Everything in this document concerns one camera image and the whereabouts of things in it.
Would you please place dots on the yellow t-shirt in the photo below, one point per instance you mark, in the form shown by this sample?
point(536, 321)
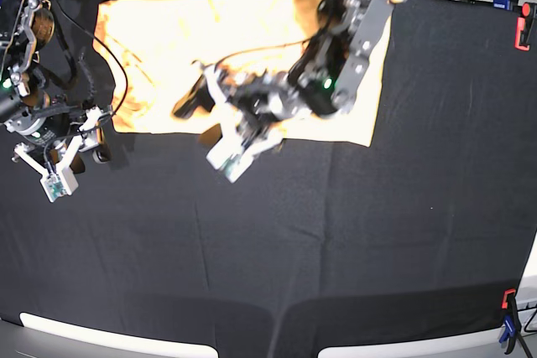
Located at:
point(155, 50)

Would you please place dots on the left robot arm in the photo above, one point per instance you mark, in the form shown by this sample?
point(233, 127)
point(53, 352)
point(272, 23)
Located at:
point(323, 82)

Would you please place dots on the white left monitor edge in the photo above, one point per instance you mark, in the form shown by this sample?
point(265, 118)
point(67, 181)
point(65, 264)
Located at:
point(115, 341)

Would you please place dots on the right upper red clamp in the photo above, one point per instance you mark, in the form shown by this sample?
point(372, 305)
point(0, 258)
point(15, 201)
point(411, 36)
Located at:
point(524, 26)

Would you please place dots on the white monitor edge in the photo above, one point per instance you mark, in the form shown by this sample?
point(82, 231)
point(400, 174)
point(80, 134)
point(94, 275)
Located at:
point(422, 348)
point(115, 341)

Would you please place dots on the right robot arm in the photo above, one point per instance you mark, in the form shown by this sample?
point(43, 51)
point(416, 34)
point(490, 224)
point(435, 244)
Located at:
point(36, 59)

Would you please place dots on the red clamp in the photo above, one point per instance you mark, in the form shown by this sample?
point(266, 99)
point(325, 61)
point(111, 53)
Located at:
point(524, 26)
point(511, 323)

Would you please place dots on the lower right red clamp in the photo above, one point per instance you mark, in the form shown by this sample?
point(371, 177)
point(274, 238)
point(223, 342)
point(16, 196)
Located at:
point(511, 323)

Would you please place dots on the black table cloth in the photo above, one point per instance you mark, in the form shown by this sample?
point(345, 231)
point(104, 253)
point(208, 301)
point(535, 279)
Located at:
point(321, 244)

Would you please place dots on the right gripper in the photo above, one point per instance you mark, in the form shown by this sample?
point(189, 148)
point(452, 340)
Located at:
point(46, 125)

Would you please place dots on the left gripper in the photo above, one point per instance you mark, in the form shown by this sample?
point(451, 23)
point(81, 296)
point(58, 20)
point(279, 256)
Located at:
point(268, 107)

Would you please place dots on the white right monitor edge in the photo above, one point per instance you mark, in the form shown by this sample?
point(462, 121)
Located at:
point(422, 348)

